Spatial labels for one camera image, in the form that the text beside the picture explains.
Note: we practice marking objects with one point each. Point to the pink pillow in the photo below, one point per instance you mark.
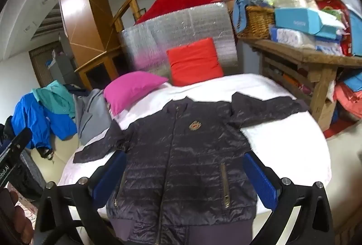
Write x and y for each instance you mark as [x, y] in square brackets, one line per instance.
[133, 89]

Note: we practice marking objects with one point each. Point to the silver foil mat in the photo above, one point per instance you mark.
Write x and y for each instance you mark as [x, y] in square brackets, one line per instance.
[169, 30]

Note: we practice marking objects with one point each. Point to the white blue patterned packet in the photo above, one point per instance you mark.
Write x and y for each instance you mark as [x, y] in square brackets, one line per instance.
[291, 38]

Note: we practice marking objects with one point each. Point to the orange cloth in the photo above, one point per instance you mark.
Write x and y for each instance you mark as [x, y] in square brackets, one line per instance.
[350, 103]

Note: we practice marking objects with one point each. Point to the blue jacket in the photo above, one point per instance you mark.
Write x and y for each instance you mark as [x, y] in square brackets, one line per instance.
[28, 117]

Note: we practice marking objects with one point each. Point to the beige sofa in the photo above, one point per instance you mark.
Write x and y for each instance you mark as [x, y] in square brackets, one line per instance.
[60, 153]

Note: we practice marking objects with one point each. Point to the teal garment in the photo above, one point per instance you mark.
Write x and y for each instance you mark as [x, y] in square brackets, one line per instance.
[53, 97]

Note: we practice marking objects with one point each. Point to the blue cardboard box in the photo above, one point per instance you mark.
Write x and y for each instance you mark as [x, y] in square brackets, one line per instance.
[297, 21]

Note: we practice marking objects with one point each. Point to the black quilted garment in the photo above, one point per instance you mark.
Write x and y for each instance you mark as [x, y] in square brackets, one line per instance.
[27, 174]

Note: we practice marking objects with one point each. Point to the wooden cabinet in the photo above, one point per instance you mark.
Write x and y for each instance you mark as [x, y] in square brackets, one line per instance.
[82, 7]

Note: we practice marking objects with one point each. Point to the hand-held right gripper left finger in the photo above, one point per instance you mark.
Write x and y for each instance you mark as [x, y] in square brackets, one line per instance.
[110, 177]

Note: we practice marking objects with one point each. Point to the dark navy garment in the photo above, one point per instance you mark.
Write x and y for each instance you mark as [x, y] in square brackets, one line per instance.
[76, 90]

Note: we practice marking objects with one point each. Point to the red pillow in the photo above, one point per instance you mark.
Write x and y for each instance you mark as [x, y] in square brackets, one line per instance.
[195, 63]

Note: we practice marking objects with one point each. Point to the dark puffer jacket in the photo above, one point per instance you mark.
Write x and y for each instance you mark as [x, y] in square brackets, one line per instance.
[183, 163]

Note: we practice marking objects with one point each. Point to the person's left hand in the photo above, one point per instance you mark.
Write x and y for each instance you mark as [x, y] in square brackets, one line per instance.
[18, 216]

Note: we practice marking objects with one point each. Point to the wicker basket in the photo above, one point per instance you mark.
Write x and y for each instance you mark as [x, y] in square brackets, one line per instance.
[257, 24]

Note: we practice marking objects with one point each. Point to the wooden table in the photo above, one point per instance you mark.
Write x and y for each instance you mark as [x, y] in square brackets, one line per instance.
[311, 58]

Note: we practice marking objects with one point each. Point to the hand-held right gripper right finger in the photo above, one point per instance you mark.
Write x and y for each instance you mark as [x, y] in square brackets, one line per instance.
[261, 180]

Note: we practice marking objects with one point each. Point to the grey garment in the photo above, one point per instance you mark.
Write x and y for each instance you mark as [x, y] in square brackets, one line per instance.
[90, 117]

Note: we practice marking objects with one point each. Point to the light blue cloth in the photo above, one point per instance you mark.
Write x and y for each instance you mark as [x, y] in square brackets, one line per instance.
[240, 13]

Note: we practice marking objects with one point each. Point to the white blanket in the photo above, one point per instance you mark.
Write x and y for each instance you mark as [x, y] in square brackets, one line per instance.
[282, 131]

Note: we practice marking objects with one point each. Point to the red patterned bag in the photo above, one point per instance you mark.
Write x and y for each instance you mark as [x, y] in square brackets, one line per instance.
[346, 21]

